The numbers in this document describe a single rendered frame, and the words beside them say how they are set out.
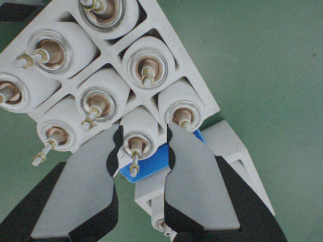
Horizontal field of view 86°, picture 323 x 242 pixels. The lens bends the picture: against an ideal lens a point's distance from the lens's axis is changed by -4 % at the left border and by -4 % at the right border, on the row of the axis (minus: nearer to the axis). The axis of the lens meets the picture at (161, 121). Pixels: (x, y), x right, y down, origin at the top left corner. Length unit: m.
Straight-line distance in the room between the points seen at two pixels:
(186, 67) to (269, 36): 0.34
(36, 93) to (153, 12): 0.27
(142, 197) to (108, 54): 0.44
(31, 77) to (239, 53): 0.55
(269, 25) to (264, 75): 0.15
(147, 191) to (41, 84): 0.43
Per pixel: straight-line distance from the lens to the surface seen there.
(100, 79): 0.36
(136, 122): 0.39
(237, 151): 0.57
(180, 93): 0.36
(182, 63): 0.41
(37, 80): 0.42
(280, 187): 1.10
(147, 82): 0.25
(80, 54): 0.36
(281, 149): 0.92
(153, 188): 0.62
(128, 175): 0.67
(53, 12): 0.44
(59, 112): 0.42
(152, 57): 0.33
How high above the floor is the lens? 0.58
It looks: 61 degrees down
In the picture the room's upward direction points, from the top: 174 degrees clockwise
